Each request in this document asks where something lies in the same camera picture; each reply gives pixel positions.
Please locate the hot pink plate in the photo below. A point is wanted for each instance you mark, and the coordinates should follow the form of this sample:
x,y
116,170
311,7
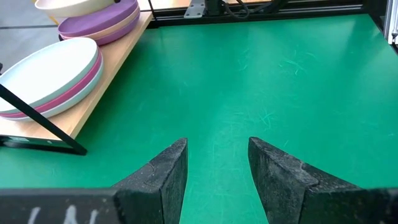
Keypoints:
x,y
62,98

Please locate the black aluminium table frame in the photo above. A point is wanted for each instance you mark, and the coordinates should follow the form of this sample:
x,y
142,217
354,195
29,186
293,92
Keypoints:
x,y
311,12

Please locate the silver metal bracket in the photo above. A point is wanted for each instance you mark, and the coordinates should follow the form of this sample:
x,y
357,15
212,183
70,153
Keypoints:
x,y
194,9

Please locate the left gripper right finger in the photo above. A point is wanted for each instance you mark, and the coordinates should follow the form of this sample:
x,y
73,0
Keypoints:
x,y
280,186

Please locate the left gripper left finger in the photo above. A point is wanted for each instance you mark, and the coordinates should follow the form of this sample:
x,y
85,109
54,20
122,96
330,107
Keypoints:
x,y
161,186

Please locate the green table mat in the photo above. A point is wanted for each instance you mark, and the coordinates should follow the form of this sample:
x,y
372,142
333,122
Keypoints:
x,y
248,93

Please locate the purple plate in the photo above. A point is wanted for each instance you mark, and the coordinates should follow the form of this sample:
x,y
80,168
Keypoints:
x,y
102,20
115,37

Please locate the wooden shelf board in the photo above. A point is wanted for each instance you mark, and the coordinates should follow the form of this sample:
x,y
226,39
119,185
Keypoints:
x,y
115,53

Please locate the beige plate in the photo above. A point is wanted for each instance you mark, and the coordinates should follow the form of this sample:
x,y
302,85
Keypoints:
x,y
71,7

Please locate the black shelf frame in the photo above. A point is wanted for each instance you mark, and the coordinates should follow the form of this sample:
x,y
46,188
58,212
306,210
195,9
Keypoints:
x,y
40,119

